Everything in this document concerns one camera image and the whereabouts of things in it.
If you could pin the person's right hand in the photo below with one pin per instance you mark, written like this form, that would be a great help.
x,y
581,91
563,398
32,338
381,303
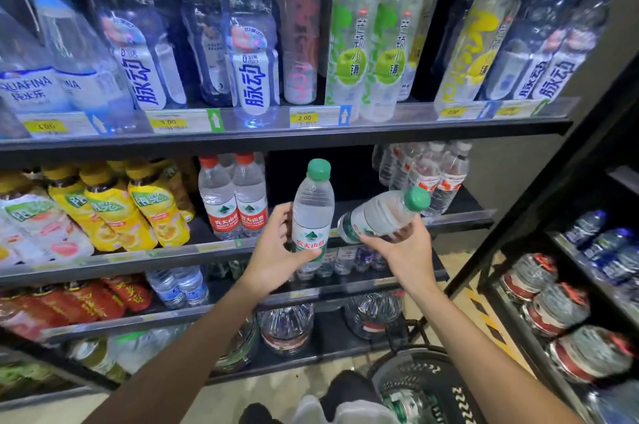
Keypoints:
x,y
412,264

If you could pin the person's left hand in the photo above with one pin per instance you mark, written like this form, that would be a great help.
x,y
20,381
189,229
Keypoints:
x,y
269,264

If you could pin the green-cap water bottle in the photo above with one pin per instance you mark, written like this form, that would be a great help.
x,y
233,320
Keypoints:
x,y
379,214
312,209

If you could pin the cluster of white cap bottles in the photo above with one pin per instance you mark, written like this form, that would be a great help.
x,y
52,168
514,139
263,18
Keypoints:
x,y
429,174

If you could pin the black shopping basket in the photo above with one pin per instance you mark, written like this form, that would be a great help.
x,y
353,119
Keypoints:
x,y
439,378

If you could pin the black opposite shelf unit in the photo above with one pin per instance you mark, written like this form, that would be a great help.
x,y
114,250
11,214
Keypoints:
x,y
549,184

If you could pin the person's right forearm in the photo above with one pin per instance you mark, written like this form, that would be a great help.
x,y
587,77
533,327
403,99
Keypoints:
x,y
489,363

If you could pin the person's left forearm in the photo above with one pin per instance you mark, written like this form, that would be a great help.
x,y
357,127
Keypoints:
x,y
174,363

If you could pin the row of small clear water bottles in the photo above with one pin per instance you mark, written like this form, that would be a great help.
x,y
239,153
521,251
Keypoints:
x,y
174,286

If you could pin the large red cap water bottle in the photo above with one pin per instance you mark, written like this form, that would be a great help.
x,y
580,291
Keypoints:
x,y
591,353
529,279
556,311

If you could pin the person's light grey shirt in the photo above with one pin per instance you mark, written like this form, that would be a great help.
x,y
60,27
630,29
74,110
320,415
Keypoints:
x,y
359,413

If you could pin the rows of blue label water bottles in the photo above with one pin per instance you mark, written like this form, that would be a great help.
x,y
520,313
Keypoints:
x,y
609,254

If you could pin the green label clear drink bottle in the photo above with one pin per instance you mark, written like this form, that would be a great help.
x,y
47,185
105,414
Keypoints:
x,y
349,39
392,49

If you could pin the yellow label clear drink bottle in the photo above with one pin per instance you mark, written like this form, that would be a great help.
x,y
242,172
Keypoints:
x,y
479,49
424,29

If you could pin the pink label drink bottle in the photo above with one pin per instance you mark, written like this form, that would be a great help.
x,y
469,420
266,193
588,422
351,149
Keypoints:
x,y
299,29

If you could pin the large blue cap water bottle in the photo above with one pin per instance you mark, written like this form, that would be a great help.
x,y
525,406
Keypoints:
x,y
616,406

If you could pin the tall light blue water bottle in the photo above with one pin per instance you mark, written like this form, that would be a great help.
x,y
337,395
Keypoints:
x,y
85,69
30,89

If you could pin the yellow white price tag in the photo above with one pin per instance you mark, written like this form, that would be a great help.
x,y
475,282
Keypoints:
x,y
170,123
454,112
307,117
511,110
50,126

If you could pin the row of yellow cap tea bottles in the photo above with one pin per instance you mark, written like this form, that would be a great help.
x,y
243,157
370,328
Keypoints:
x,y
115,209

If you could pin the row of red wrapped drink bottles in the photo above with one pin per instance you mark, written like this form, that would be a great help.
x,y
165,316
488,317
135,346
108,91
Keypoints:
x,y
85,304

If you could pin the row of dark blue drink bottles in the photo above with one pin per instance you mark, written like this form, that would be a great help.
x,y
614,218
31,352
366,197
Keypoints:
x,y
249,64

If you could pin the cluster of white blue label drinks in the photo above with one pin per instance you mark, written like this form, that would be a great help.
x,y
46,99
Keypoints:
x,y
549,64

